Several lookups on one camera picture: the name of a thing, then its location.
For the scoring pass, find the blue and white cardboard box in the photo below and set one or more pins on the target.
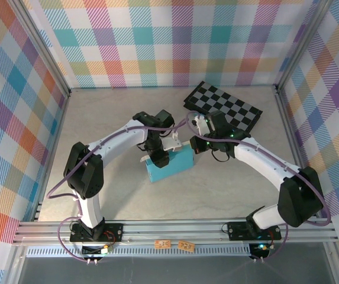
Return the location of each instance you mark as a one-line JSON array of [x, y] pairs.
[[179, 162]]

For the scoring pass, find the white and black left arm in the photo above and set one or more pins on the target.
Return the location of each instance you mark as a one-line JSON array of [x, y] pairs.
[[119, 140]]

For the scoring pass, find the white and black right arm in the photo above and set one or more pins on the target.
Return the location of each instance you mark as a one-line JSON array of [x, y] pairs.
[[261, 159]]

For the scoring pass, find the black and grey checkerboard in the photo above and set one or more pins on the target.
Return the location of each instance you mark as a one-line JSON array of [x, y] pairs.
[[231, 103]]

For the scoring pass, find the orange tag with white print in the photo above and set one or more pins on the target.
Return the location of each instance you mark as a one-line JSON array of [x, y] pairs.
[[162, 244]]

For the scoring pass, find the black controller board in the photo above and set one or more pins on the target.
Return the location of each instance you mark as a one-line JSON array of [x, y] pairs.
[[93, 251], [259, 250]]

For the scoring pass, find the long aluminium base rail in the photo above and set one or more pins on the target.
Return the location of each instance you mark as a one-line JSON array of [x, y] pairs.
[[172, 229]]

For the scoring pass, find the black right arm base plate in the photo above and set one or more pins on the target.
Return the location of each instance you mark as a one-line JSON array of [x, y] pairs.
[[237, 230]]

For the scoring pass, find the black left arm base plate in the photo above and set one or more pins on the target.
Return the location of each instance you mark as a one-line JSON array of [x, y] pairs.
[[114, 229]]

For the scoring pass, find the aluminium frame post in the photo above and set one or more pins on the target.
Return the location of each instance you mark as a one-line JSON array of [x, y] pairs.
[[43, 50], [301, 44]]

